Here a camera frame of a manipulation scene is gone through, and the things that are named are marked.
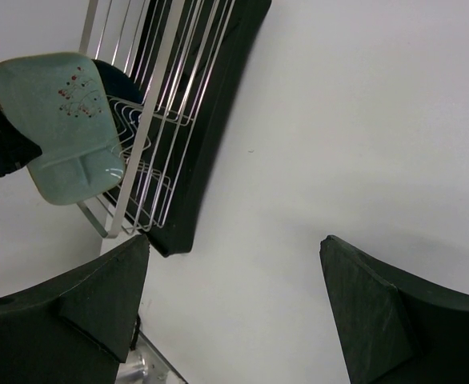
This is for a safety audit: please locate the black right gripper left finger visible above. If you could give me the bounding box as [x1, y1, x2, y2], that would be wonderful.
[0, 235, 150, 383]

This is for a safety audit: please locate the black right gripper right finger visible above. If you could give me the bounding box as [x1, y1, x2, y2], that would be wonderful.
[319, 235, 469, 383]

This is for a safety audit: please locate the light green plate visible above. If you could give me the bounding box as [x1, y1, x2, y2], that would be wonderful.
[0, 52, 126, 206]

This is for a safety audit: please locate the dark blue leaf plate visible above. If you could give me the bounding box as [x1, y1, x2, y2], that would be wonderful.
[93, 59, 143, 104]

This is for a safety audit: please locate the black drain tray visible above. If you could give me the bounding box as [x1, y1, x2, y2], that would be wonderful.
[130, 0, 273, 258]

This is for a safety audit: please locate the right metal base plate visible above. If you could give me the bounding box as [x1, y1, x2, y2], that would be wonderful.
[115, 333, 188, 384]

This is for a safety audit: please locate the white wire dish rack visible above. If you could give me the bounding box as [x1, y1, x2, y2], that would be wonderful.
[79, 1, 235, 238]

